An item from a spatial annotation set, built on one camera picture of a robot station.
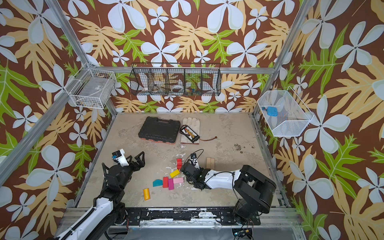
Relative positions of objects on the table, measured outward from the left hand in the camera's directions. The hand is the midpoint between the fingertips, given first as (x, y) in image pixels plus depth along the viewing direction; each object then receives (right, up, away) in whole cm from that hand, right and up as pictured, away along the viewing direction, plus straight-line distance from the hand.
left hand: (137, 152), depth 82 cm
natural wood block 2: (+44, -9, +11) cm, 46 cm away
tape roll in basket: (+21, +41, +16) cm, 48 cm away
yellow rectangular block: (+20, -14, +7) cm, 25 cm away
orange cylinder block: (+6, -23, -2) cm, 24 cm away
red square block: (+16, -17, +2) cm, 24 cm away
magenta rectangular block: (+19, -18, +2) cm, 26 cm away
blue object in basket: (+77, +24, +4) cm, 81 cm away
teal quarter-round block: (+11, -18, +4) cm, 22 cm away
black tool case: (+4, +13, +23) cm, 27 cm away
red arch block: (+23, -9, +11) cm, 27 cm away
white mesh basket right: (+83, +23, +2) cm, 86 cm away
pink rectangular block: (+23, -17, +2) cm, 28 cm away
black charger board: (+30, +9, +22) cm, 38 cm away
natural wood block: (+41, -8, +11) cm, 43 cm away
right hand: (+29, -12, +7) cm, 33 cm away
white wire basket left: (-28, +37, +3) cm, 47 cm away
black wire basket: (+20, +46, +15) cm, 52 cm away
